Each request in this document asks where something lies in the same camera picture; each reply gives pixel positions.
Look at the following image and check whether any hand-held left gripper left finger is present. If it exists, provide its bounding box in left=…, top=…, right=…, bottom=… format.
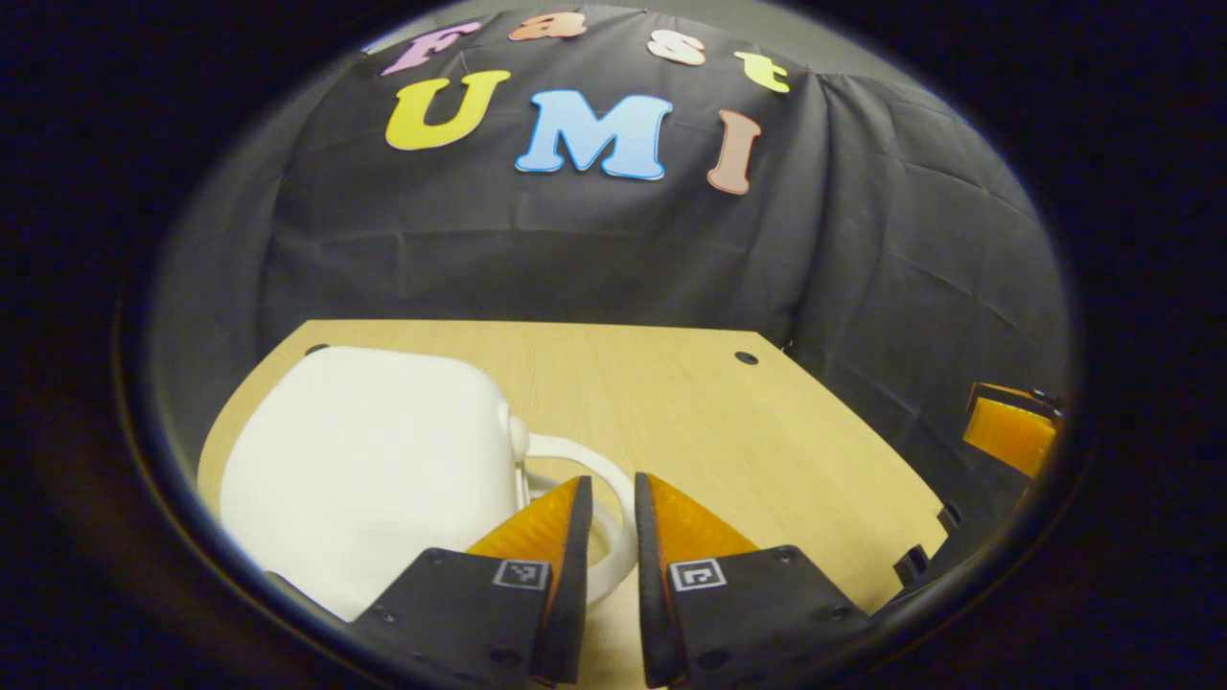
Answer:
left=350, top=475, right=593, bottom=687

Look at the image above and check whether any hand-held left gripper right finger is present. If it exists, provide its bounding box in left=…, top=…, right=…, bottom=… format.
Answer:
left=634, top=471, right=873, bottom=689

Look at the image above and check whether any white suitcase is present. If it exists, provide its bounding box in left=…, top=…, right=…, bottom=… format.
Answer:
left=219, top=345, right=638, bottom=622

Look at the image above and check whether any black backdrop cloth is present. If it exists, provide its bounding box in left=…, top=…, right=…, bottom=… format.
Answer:
left=144, top=5, right=1070, bottom=538

